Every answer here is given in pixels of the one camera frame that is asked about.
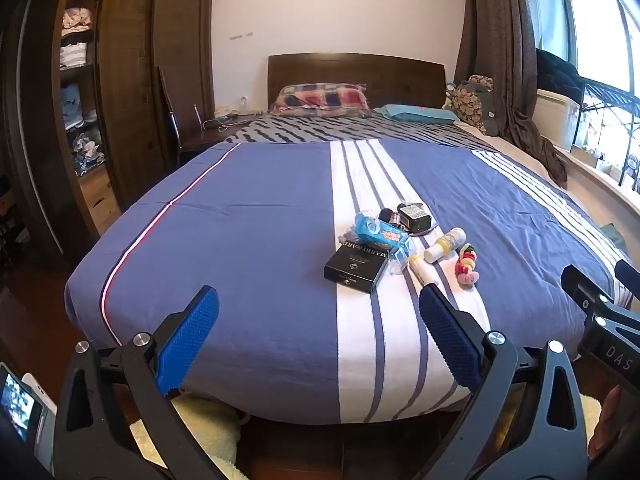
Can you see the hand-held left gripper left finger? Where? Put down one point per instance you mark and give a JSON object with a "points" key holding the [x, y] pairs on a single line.
{"points": [[187, 345]]}

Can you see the light blue folded clothes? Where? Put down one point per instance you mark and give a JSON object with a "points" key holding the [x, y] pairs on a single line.
{"points": [[75, 105]]}

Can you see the dark folding chair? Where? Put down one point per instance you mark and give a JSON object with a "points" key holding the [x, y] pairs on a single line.
{"points": [[172, 120]]}

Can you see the dark green labelled bottle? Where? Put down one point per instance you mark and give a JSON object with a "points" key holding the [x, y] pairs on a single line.
{"points": [[415, 217]]}

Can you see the blue white plastic packet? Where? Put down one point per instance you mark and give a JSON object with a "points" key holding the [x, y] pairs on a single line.
{"points": [[375, 230]]}

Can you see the red blue plaid pillow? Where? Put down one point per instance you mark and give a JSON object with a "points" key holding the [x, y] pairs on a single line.
{"points": [[320, 97]]}

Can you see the green cloth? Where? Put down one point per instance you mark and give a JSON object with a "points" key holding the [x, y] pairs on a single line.
{"points": [[614, 235]]}

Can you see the dark wooden nightstand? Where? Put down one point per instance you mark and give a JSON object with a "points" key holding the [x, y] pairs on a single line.
{"points": [[210, 135]]}

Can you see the colourful crochet toy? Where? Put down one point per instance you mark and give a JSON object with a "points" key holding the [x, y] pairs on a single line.
{"points": [[466, 262]]}

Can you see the brown patterned cushion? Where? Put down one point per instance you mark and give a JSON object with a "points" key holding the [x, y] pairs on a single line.
{"points": [[470, 100]]}

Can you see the pile of mixed clothes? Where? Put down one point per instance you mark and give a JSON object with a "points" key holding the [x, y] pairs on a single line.
{"points": [[87, 152]]}

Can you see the white grey folded clothes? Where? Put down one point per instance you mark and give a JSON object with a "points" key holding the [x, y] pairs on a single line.
{"points": [[74, 55]]}

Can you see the white storage box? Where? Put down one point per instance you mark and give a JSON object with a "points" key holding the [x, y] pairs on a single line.
{"points": [[555, 117]]}

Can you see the dark wooden wardrobe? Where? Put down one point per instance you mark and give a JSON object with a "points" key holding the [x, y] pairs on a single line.
{"points": [[130, 60]]}

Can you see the dark wooden headboard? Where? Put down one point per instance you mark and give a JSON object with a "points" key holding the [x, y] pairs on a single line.
{"points": [[350, 72]]}

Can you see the cream fluffy rug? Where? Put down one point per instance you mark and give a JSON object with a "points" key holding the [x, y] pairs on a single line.
{"points": [[200, 430]]}

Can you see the black flat box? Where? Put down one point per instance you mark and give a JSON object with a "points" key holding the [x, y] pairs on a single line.
{"points": [[355, 267]]}

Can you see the brown curtain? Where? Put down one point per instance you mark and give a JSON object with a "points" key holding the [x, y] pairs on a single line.
{"points": [[500, 50]]}

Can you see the black jacket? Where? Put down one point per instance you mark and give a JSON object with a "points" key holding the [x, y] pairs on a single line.
{"points": [[557, 72]]}

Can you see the white tube with yellow cap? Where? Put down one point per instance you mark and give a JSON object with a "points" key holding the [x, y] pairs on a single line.
{"points": [[422, 271]]}

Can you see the black white patterned bedsheet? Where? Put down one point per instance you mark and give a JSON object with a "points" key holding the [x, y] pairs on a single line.
{"points": [[310, 127]]}

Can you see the small black cylinder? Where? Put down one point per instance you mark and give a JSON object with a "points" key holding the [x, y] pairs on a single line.
{"points": [[387, 216]]}

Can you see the pink folded clothes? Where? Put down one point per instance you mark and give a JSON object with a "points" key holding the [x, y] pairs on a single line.
{"points": [[77, 20]]}

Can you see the person's right hand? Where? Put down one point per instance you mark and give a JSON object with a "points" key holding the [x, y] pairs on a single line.
{"points": [[606, 420]]}

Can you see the black metal rack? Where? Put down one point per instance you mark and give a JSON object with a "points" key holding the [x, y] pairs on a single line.
{"points": [[610, 105]]}

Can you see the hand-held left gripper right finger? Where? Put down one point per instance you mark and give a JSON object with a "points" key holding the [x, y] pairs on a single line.
{"points": [[450, 340]]}

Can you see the white device with screen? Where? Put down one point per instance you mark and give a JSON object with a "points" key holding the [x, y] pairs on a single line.
{"points": [[22, 410]]}

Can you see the light blue pillow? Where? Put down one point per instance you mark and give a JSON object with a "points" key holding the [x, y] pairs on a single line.
{"points": [[415, 114]]}

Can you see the yellow white bottle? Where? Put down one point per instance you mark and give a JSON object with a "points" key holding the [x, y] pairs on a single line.
{"points": [[442, 247]]}

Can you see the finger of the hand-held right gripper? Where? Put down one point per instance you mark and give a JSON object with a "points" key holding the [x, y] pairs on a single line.
{"points": [[629, 277], [582, 285]]}

